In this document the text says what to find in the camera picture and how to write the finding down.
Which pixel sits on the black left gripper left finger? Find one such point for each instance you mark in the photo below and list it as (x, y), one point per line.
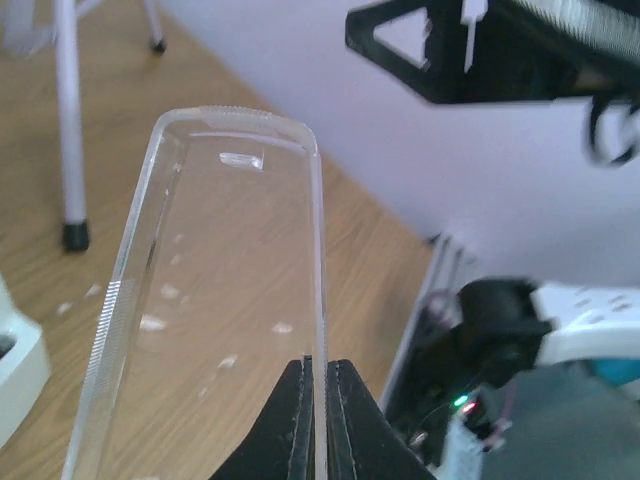
(279, 445)

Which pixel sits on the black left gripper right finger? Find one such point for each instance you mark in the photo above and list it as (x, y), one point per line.
(361, 443)

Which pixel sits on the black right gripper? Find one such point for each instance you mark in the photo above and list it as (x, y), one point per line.
(518, 51)

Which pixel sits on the clear plastic metronome cover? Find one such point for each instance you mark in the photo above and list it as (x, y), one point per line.
(222, 165)

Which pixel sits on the white metronome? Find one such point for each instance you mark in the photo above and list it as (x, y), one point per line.
(25, 365)

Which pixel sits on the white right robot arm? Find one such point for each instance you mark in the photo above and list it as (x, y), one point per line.
(507, 326)

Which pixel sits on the white paper scrap pile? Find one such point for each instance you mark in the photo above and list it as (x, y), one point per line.
(203, 305)

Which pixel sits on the white tripod music stand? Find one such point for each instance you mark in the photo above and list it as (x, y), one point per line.
(22, 37)

